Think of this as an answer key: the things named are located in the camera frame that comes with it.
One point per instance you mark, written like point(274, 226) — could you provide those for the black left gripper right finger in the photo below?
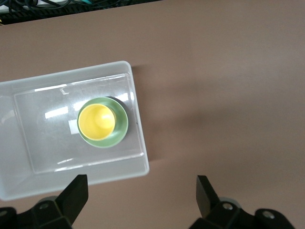
point(209, 202)

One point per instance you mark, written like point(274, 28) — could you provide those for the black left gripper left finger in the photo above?
point(69, 202)

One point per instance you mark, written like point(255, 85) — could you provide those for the yellow plastic cup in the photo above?
point(96, 121)

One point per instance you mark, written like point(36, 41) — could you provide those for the mint green bowl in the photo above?
point(120, 124)

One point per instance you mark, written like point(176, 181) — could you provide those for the clear plastic storage box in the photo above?
point(47, 152)

